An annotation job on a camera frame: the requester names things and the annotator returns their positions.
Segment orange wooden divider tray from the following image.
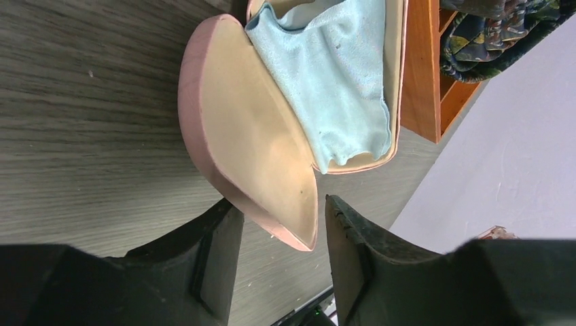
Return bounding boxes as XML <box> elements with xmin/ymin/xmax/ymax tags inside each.
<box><xmin>401</xmin><ymin>0</ymin><xmax>481</xmax><ymax>143</ymax></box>

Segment pink glasses case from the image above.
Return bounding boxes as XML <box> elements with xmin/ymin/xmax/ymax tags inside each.
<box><xmin>178</xmin><ymin>1</ymin><xmax>408</xmax><ymax>251</ymax></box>

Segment dark floral rolled tie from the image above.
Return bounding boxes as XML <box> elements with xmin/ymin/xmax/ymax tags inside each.
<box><xmin>439</xmin><ymin>0</ymin><xmax>575</xmax><ymax>84</ymax></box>

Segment light blue cleaning cloth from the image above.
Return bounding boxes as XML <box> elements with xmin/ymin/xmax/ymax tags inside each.
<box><xmin>245</xmin><ymin>1</ymin><xmax>392</xmax><ymax>174</ymax></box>

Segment pink transparent sunglasses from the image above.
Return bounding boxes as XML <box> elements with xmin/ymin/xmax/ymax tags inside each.
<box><xmin>478</xmin><ymin>225</ymin><xmax>518</xmax><ymax>240</ymax></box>

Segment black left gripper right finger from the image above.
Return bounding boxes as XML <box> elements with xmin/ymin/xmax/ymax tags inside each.
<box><xmin>325</xmin><ymin>196</ymin><xmax>575</xmax><ymax>325</ymax></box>

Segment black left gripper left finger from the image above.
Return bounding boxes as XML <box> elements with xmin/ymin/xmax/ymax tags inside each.
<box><xmin>1</xmin><ymin>199</ymin><xmax>245</xmax><ymax>325</ymax></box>

